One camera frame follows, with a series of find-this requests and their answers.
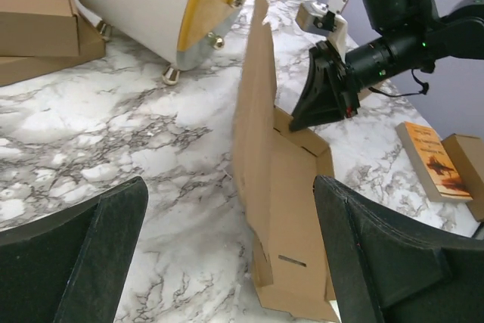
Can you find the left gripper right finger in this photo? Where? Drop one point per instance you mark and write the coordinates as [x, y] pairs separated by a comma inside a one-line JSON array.
[[387, 267]]

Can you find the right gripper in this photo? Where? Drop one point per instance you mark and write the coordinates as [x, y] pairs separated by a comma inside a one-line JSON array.
[[327, 96]]

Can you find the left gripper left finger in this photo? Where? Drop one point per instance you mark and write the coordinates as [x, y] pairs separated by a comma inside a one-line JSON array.
[[71, 266]]

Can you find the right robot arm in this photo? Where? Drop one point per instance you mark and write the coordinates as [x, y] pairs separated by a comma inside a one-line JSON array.
[[412, 37]]

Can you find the cardboard box under book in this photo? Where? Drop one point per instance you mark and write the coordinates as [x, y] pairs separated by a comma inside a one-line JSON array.
[[466, 153]]

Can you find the cardboard box under large box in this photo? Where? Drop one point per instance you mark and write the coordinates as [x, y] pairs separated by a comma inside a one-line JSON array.
[[18, 69]]

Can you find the large folded cardboard box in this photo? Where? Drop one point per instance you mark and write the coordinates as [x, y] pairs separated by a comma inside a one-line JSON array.
[[39, 28]]

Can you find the orange paperback book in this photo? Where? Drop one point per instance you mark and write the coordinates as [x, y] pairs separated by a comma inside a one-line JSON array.
[[433, 166]]

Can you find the round cream drawer cabinet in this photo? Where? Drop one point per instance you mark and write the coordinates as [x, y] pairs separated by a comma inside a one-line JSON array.
[[182, 32]]

